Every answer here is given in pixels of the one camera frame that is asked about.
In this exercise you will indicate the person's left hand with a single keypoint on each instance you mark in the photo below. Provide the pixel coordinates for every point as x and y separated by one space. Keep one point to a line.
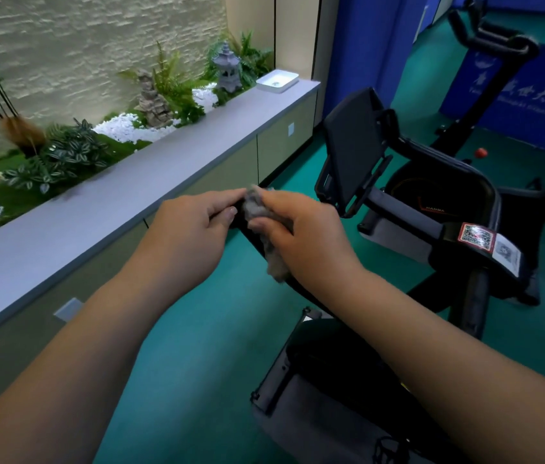
190 241

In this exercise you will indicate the green moss bed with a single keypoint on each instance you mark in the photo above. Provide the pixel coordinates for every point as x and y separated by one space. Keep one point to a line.
11 200

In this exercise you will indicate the tall plant with orange tuft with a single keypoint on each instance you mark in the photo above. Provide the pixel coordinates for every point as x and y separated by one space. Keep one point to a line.
23 132

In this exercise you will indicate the large dark green fern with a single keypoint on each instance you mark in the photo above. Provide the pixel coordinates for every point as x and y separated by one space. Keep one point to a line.
255 62

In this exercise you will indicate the light green fern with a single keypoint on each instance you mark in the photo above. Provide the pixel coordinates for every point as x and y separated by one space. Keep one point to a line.
176 91

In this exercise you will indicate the white wall outlet plate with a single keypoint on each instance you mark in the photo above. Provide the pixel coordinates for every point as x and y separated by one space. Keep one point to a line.
291 129
68 309

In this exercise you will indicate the white plastic tray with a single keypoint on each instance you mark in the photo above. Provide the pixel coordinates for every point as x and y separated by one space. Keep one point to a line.
265 84

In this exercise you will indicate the variegated leaf plant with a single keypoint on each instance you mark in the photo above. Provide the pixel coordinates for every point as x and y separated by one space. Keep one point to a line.
65 156

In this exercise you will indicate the blue padded column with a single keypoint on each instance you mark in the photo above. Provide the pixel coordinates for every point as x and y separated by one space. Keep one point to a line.
364 43

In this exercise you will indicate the grey stone pagoda lantern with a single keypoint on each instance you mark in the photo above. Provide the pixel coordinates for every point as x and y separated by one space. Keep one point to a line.
228 72

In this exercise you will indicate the grey cleaning cloth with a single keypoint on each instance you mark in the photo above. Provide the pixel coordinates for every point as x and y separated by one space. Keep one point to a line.
252 206

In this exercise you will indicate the black tablet holder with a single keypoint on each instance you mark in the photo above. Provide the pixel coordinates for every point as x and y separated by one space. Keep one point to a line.
354 140

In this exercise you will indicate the person's right hand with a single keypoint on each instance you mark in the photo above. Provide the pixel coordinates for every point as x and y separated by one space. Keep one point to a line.
316 246

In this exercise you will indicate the grey stacked rock sculpture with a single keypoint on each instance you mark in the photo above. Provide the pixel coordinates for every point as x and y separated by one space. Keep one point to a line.
154 108

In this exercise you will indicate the grey-topped beige cabinet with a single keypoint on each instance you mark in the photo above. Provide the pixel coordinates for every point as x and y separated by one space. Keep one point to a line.
132 188

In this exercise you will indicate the person's right forearm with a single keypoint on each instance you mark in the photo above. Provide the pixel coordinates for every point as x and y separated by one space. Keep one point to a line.
446 372

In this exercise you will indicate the white pebble path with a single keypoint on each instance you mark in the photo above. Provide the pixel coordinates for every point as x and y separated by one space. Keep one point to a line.
122 130

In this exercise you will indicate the person's left forearm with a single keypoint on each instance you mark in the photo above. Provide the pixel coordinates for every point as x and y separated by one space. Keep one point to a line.
60 381

